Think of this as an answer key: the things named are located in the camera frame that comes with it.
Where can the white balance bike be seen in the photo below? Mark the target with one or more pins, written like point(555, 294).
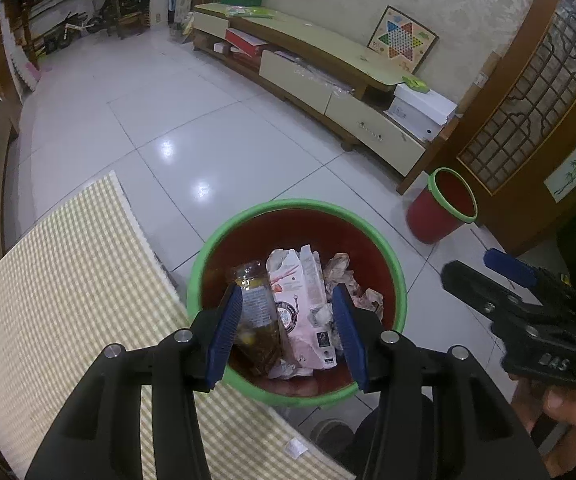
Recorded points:
point(75, 30)

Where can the pink snack pouch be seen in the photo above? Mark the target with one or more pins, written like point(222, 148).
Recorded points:
point(303, 330)

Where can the red flat box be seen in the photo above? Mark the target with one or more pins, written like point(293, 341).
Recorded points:
point(243, 40)

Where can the person's shoe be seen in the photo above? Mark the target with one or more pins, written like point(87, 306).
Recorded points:
point(330, 435)

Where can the long cream television cabinet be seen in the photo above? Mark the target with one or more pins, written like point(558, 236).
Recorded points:
point(318, 40)

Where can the clear jar with yellow contents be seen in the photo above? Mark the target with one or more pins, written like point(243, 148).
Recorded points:
point(260, 310)

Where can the green plastic packet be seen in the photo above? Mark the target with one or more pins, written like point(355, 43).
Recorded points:
point(248, 11)

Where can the wooden stool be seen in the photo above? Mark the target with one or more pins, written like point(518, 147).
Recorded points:
point(133, 22)

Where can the large red bin green rim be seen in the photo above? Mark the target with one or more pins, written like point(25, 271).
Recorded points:
point(288, 230)

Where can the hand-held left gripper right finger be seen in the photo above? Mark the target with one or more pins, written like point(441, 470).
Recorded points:
point(350, 335)

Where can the star checkers board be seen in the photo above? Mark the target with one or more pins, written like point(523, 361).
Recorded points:
point(402, 37)

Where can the checkered yellow tablecloth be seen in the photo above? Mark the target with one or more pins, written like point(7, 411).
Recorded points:
point(68, 270)

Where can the small red bin green rim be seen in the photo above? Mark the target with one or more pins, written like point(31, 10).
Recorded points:
point(432, 215)

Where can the crumpled wrappers pile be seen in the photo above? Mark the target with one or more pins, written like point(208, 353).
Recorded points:
point(343, 275)

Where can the person's right hand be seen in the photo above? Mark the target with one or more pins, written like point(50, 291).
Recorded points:
point(562, 405)

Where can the wooden lattice door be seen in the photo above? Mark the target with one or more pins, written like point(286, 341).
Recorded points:
point(527, 110)

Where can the small green packet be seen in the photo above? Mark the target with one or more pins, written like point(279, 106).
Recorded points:
point(414, 83)

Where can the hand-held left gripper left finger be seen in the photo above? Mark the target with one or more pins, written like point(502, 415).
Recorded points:
point(225, 330)

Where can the white cardboard box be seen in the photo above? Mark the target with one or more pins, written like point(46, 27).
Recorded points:
point(417, 105)

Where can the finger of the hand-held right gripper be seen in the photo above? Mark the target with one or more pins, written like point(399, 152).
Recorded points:
point(477, 290)
point(510, 262)

